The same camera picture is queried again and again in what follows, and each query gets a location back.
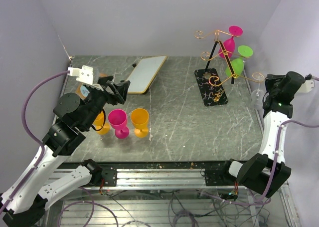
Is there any pink wine glass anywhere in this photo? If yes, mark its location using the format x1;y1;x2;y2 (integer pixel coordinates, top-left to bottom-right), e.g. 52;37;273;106
223;25;243;58
108;109;130;139

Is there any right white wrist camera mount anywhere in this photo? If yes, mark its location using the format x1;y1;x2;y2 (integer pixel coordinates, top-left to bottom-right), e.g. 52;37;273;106
299;74;315;93

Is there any floor cable bundle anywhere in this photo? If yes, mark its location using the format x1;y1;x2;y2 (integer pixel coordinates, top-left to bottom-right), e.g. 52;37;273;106
82;187;272;227

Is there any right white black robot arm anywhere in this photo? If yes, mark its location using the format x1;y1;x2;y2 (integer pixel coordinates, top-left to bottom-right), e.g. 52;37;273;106
219;71;305;198

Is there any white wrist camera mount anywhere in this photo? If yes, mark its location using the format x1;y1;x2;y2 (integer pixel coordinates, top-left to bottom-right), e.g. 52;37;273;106
299;74;315;93
67;65;103;90

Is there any gold black wine glass rack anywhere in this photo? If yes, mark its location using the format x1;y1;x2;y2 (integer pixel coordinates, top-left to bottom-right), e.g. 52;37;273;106
194;29;256;107

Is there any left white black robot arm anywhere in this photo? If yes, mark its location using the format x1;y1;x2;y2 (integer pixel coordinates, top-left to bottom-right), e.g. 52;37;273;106
0;76;130;227

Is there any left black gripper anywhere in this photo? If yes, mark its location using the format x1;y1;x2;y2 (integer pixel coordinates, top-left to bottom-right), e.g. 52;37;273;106
81;75;131;129

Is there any yellow framed whiteboard tablet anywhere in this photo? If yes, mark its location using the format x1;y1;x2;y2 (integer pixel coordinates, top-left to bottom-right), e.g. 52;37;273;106
127;56;167;94

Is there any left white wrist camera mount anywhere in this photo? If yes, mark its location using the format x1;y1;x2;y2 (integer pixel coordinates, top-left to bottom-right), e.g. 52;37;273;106
67;65;103;90

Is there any yellow wine glass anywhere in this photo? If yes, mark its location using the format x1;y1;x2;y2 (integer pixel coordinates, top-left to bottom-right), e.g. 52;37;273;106
92;110;110;135
131;108;149;138

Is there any green wine glass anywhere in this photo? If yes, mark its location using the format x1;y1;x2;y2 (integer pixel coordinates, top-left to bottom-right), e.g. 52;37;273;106
230;45;254;75

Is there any orange picture book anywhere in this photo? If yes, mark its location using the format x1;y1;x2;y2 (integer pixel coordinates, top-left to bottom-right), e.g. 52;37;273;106
75;71;107;99

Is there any clear wine glass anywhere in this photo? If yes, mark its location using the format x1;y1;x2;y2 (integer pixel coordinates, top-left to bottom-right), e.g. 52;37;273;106
250;72;265;110

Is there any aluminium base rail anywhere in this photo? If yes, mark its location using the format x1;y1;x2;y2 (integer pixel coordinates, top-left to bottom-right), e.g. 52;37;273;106
49;161;269;190

